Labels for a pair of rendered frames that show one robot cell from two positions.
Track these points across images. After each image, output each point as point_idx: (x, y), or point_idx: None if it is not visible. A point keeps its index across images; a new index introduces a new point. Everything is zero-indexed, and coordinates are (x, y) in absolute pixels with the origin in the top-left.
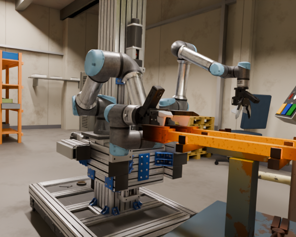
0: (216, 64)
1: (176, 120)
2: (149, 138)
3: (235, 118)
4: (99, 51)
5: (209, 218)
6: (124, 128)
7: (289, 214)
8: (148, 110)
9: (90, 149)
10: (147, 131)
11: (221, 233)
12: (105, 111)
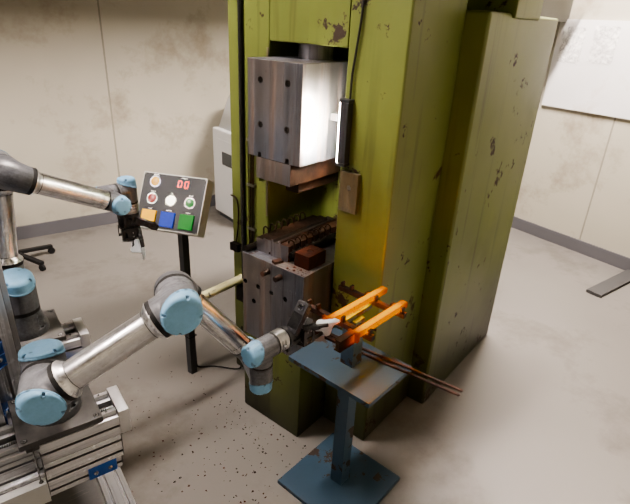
0: (126, 200)
1: None
2: (343, 347)
3: (143, 258)
4: (192, 292)
5: (327, 369)
6: None
7: None
8: (304, 327)
9: (43, 458)
10: (341, 344)
11: (348, 368)
12: (258, 358)
